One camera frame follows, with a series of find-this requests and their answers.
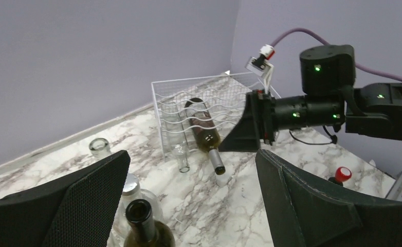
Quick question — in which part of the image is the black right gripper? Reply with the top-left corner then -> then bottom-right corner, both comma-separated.
218,90 -> 277,152

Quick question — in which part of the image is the tall clear glass bottle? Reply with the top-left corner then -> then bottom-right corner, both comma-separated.
88,138 -> 112,160

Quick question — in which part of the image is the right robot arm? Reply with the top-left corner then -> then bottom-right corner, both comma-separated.
218,45 -> 402,152

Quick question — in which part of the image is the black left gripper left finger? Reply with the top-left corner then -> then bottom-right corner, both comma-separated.
0,150 -> 131,246

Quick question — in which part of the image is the red and black stopper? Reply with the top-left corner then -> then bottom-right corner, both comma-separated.
328,166 -> 352,186

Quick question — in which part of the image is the green wine bottle white label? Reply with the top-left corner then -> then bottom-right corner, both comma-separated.
184,98 -> 226,175

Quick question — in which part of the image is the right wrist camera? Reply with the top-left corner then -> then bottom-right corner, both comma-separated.
245,44 -> 275,94

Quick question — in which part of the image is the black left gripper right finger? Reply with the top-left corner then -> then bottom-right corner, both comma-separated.
255,149 -> 402,246

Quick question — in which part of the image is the green wine bottle dark label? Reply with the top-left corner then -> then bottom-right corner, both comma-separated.
124,199 -> 176,247

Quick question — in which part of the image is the clear bottle with silver cap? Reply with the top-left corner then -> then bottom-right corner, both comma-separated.
112,173 -> 164,247

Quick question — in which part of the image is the white wire wine rack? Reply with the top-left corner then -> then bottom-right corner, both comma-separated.
151,72 -> 264,158

